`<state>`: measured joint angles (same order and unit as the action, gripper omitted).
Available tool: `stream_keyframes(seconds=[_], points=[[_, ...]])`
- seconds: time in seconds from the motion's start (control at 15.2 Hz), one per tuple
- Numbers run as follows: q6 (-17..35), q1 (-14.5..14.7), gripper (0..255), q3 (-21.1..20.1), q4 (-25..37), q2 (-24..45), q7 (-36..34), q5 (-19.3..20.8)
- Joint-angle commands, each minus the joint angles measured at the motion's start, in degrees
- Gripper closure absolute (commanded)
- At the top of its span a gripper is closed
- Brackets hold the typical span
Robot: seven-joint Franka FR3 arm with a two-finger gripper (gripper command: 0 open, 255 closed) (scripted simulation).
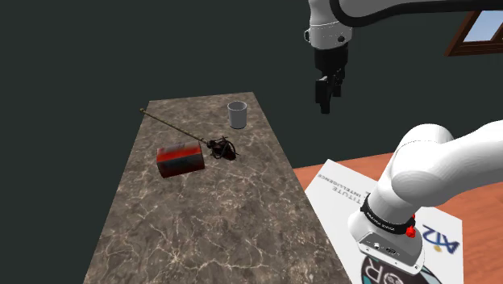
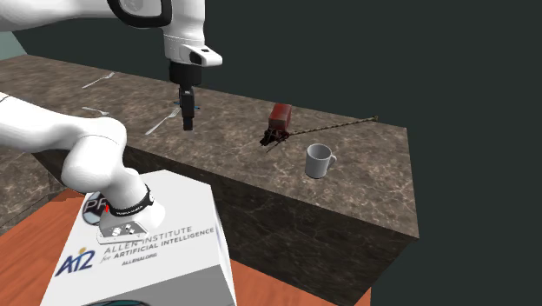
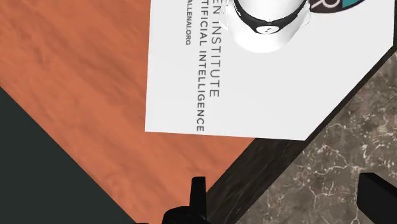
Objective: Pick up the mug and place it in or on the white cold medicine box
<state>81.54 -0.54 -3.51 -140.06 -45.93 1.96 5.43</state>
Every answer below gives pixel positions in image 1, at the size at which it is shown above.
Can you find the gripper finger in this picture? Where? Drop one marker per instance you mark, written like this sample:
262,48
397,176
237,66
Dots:
323,94
337,87

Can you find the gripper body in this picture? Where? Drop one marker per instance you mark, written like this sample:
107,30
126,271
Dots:
330,59

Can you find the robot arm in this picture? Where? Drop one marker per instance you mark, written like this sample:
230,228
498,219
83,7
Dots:
432,165

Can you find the grey cup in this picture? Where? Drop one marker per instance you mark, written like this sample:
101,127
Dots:
237,115

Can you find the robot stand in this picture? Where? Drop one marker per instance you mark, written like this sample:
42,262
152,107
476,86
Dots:
338,196

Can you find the brown wooden window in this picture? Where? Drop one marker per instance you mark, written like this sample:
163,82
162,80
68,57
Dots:
459,43

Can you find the red box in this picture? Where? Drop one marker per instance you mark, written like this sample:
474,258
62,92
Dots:
180,159

